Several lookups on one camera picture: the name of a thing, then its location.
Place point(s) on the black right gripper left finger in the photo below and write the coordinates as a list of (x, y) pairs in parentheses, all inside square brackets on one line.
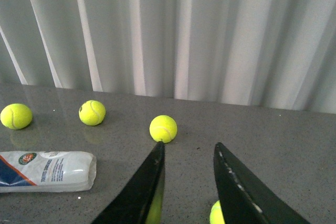
[(140, 201)]

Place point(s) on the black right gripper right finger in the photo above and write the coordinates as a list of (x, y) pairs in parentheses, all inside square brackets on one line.
[(243, 197)]

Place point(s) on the white pleated curtain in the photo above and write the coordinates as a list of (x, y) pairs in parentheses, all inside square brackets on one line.
[(271, 53)]

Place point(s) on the middle tennis ball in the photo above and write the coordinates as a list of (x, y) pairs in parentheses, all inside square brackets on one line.
[(163, 128)]

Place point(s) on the far left tennis ball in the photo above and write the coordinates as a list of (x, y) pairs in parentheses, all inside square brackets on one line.
[(16, 116)]

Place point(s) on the clear plastic tennis ball can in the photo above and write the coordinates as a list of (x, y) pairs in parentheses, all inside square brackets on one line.
[(52, 172)]

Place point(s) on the Wilson 3 tennis ball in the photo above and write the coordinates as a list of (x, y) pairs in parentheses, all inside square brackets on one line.
[(216, 215)]

